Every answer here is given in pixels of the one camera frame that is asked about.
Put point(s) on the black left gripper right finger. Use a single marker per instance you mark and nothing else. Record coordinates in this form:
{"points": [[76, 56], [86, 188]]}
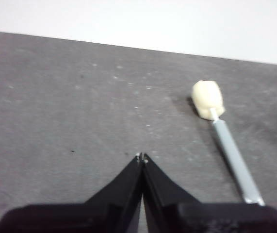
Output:
{"points": [[177, 216]]}

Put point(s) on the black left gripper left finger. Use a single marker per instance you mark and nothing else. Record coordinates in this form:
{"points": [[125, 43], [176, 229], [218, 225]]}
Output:
{"points": [[109, 213]]}

